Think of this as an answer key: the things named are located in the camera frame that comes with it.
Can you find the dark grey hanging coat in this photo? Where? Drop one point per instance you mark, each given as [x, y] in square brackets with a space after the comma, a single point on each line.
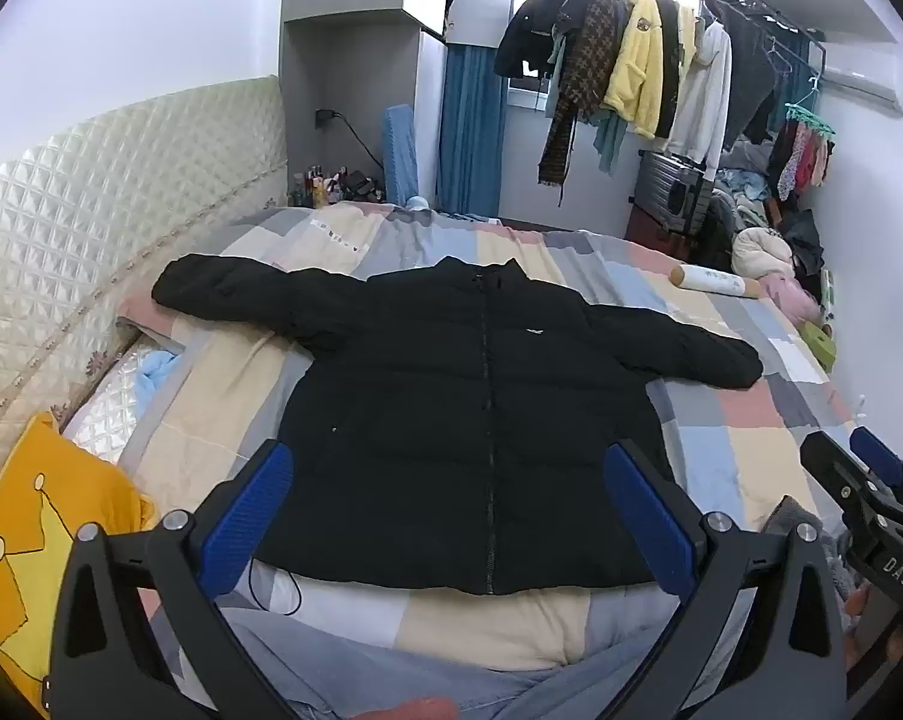
[747, 82]

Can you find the light blue cloth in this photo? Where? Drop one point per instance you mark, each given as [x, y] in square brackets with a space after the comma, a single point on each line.
[159, 375]

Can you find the pink cloth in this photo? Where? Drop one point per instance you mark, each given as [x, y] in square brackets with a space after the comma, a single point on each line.
[796, 300]

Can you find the cream quilted headboard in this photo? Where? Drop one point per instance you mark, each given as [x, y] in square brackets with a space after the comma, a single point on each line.
[84, 202]

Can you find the white hoodie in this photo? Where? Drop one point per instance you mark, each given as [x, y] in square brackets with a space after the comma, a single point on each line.
[702, 105]

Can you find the person's left hand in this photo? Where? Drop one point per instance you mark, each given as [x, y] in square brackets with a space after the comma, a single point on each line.
[421, 709]

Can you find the small white round device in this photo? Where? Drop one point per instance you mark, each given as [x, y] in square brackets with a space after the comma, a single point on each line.
[419, 202]

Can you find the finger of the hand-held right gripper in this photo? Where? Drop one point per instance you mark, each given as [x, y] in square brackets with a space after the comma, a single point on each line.
[875, 456]
[830, 469]

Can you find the short black hanging jacket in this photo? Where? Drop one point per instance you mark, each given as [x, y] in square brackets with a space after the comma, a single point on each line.
[522, 37]

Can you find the green plush toy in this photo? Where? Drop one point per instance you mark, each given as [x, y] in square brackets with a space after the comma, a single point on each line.
[819, 345]

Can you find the yellow fleece jacket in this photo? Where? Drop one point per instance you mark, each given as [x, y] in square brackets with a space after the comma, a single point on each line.
[635, 67]

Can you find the blue covered chair back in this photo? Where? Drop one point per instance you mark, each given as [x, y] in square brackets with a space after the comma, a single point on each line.
[400, 154]

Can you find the black puffer jacket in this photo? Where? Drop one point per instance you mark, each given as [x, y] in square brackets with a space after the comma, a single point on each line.
[421, 390]

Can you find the grey ribbed suitcase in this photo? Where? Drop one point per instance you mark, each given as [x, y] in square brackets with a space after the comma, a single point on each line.
[665, 184]

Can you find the cream plush cushion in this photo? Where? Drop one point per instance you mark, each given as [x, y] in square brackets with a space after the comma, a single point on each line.
[759, 251]

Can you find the teal hanging garment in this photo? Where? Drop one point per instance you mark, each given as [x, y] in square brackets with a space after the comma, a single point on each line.
[609, 142]

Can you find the blue curtain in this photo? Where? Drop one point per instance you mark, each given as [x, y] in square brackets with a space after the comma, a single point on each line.
[470, 135]

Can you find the yellow crown print pillow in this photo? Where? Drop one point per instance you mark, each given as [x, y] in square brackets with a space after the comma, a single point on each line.
[46, 577]

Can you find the white air conditioner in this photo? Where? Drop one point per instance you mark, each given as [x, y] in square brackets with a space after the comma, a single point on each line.
[867, 86]

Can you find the white cylindrical roller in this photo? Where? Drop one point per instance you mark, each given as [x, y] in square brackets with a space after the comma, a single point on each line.
[714, 281]

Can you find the black metal clothes rack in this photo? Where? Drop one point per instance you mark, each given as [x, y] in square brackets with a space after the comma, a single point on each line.
[781, 17]

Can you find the cluster of cosmetic bottles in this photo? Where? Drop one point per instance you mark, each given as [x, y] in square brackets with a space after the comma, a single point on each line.
[320, 187]

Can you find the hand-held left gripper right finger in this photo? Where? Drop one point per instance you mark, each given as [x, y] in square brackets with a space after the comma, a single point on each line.
[646, 525]

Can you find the person's right hand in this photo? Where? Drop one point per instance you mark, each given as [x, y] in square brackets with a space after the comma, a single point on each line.
[856, 604]

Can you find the green clip hanger with clothes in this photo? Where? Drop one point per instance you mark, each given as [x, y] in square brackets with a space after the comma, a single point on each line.
[800, 154]

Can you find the pile of mixed clothes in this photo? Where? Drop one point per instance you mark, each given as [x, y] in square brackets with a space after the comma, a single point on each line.
[744, 180]

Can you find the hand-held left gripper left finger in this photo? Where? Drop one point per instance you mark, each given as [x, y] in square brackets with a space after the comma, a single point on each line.
[249, 517]

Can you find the white quilted pillow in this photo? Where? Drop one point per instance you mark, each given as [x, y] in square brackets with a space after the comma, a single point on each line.
[106, 412]

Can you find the thin black hanging garment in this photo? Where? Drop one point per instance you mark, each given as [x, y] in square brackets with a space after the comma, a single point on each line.
[669, 67]

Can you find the patchwork pastel duvet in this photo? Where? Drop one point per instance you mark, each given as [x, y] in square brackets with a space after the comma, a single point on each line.
[721, 465]

